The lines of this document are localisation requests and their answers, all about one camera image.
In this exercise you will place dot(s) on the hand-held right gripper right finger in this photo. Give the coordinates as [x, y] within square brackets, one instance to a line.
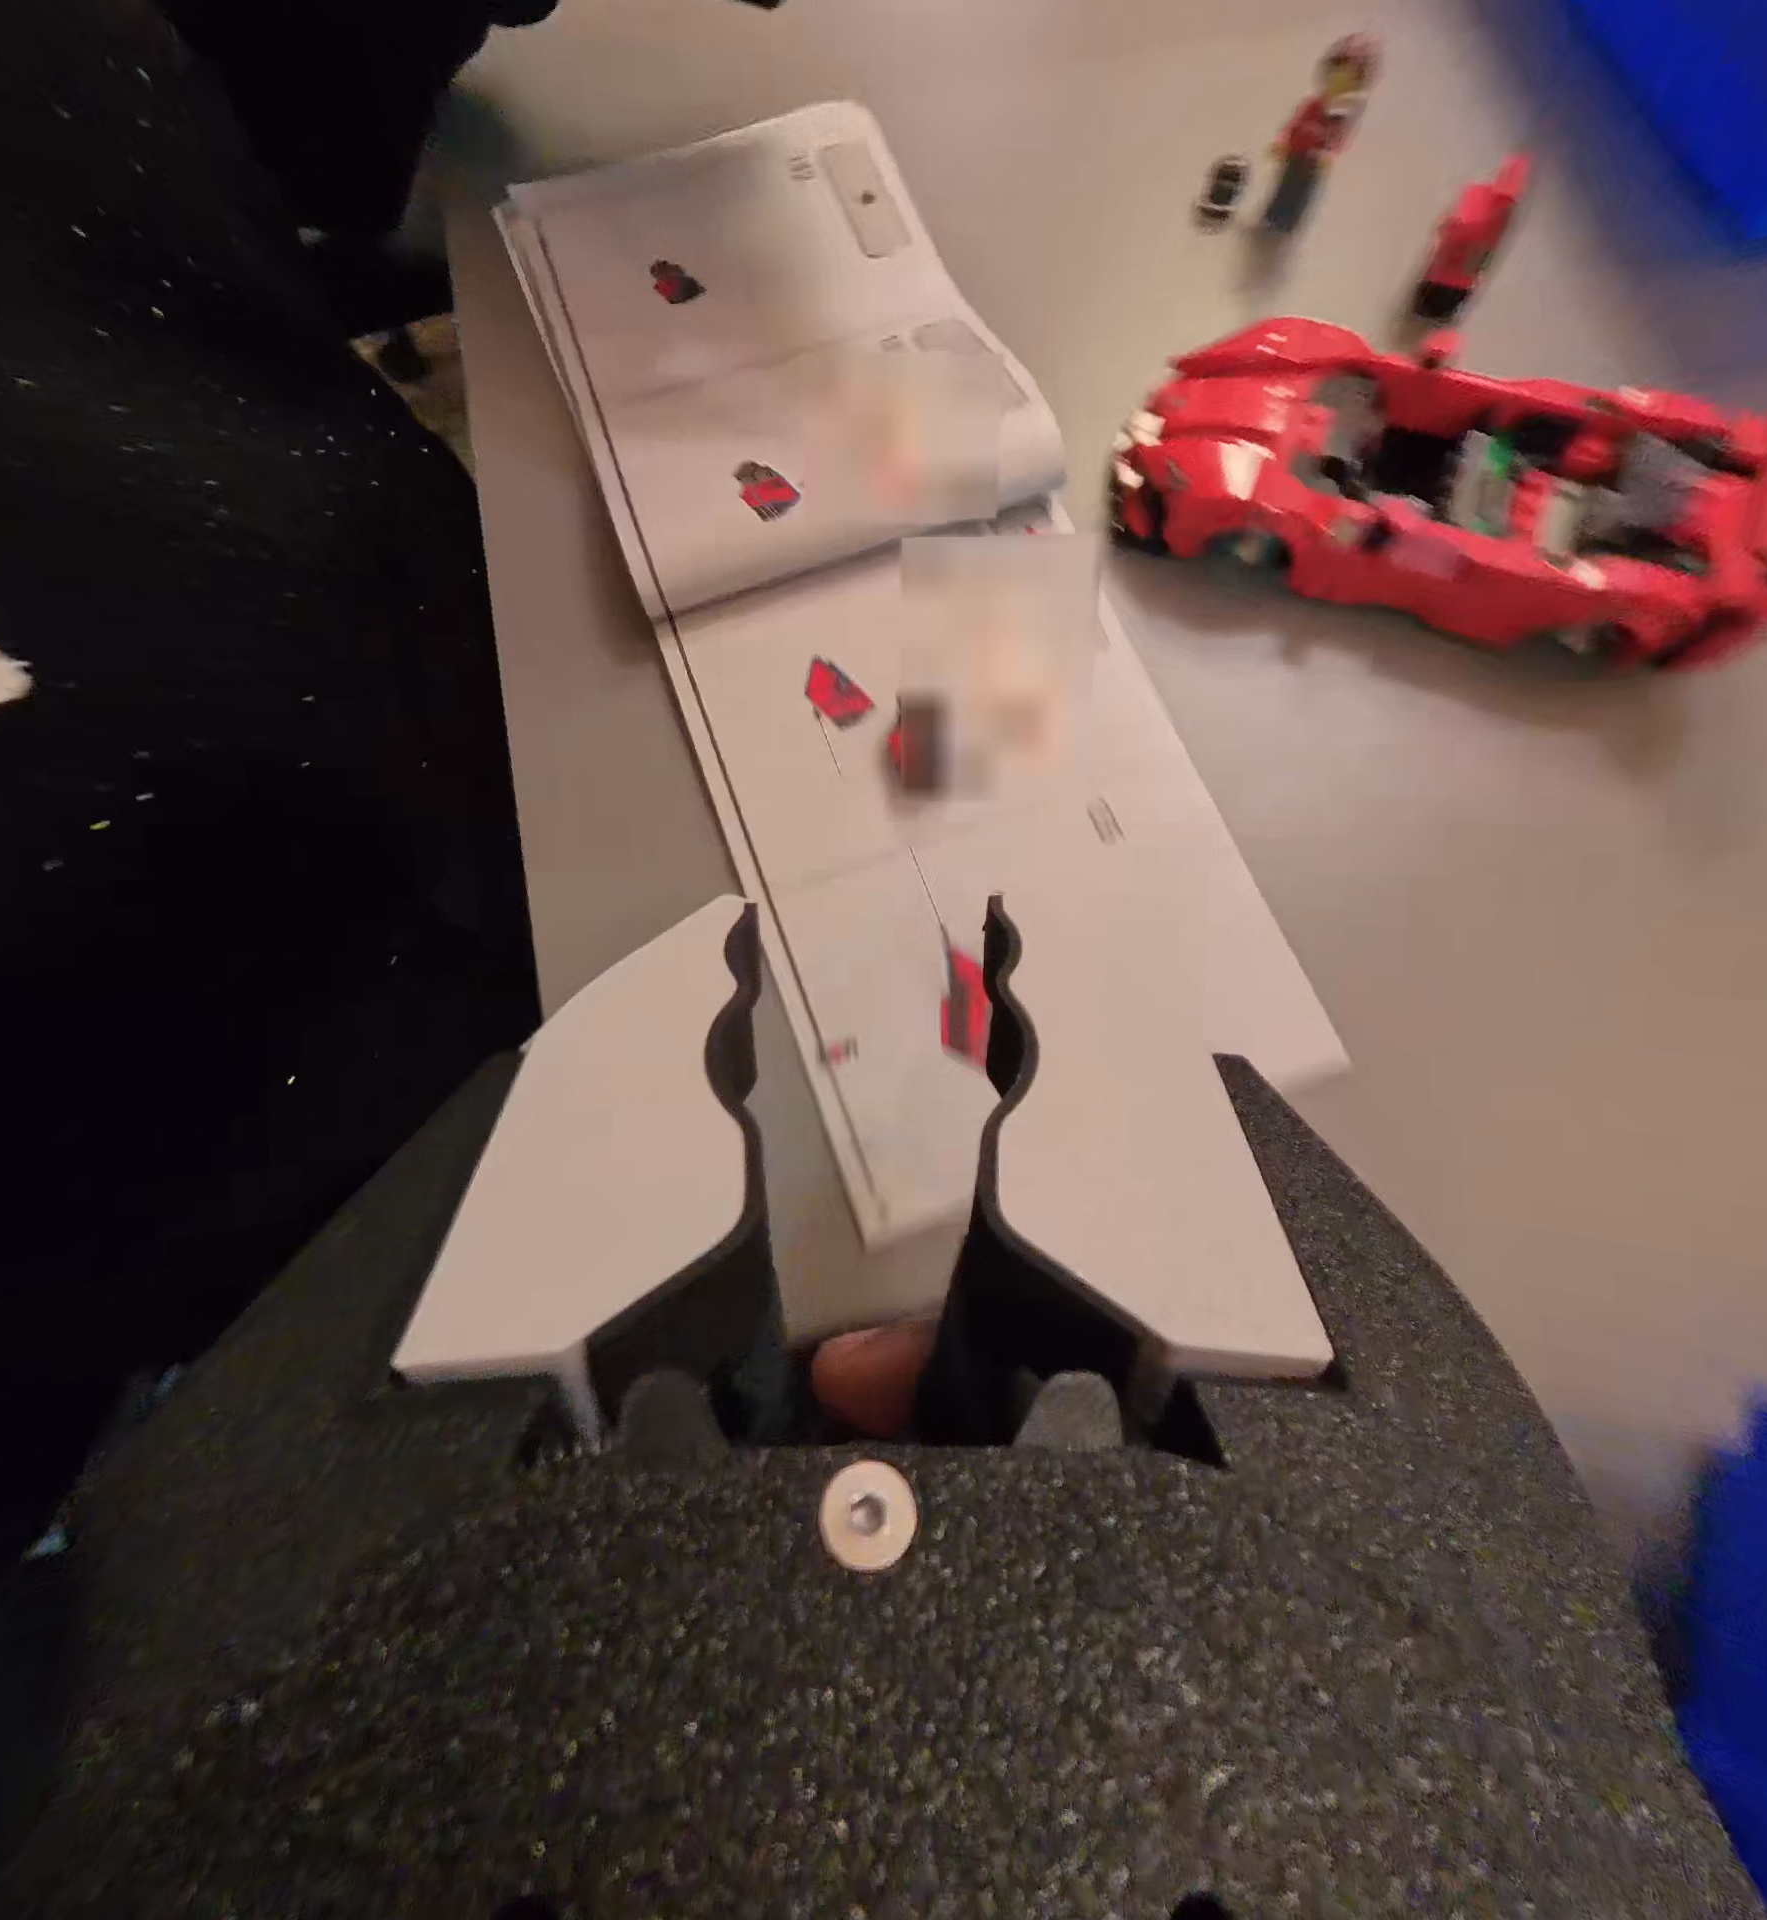
[1154, 1201]

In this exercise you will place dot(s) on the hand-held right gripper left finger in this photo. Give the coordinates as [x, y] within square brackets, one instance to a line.
[598, 1171]

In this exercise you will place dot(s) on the lego instruction booklet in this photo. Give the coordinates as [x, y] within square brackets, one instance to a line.
[704, 451]

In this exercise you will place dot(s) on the red lego car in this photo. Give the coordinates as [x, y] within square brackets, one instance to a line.
[1423, 541]

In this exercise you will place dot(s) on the red lego part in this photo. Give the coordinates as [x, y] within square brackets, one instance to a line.
[1471, 241]

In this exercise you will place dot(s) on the small black white lego piece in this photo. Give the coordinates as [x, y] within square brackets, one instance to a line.
[1220, 190]

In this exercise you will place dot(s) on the lego minifigure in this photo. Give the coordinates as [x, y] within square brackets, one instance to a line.
[1316, 134]

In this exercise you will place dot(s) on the blue plastic object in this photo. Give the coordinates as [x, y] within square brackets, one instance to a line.
[1707, 104]
[1761, 1680]

